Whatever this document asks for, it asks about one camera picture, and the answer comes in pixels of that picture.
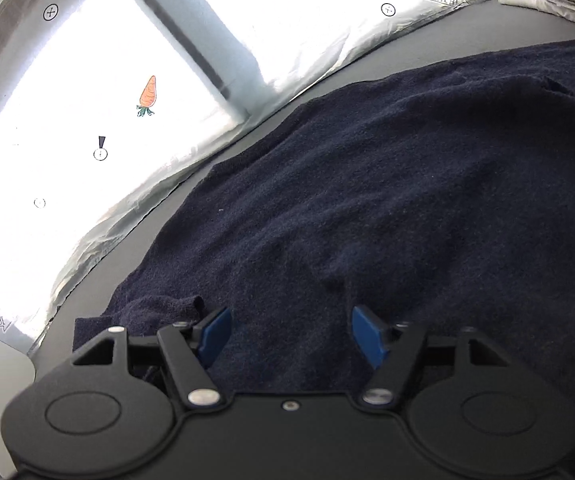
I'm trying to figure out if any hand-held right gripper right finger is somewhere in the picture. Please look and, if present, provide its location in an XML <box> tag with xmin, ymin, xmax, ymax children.
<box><xmin>351</xmin><ymin>304</ymin><xmax>516</xmax><ymax>407</ymax></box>

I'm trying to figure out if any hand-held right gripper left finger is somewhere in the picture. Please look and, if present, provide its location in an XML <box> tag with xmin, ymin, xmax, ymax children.
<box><xmin>70</xmin><ymin>306</ymin><xmax>234</xmax><ymax>408</ymax></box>

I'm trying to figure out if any dark navy towel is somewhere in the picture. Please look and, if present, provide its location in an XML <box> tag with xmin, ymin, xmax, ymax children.
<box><xmin>72</xmin><ymin>35</ymin><xmax>575</xmax><ymax>397</ymax></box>

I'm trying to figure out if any white printed curtain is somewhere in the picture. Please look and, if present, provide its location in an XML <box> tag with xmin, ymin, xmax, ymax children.
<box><xmin>0</xmin><ymin>0</ymin><xmax>523</xmax><ymax>357</ymax></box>

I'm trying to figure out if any window frame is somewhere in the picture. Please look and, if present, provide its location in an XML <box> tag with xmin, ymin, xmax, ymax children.
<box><xmin>0</xmin><ymin>0</ymin><xmax>268</xmax><ymax>122</ymax></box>

